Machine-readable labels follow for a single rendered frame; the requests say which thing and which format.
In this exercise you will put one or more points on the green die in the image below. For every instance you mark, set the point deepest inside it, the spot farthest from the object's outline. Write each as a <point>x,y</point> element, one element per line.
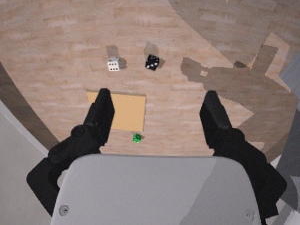
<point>137,138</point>

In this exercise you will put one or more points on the white die with black pips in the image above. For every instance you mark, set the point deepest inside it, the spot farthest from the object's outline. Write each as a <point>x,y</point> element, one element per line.
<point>114,64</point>

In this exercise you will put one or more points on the tan flat mat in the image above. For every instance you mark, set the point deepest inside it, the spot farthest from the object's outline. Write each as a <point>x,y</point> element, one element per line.
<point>129,110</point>

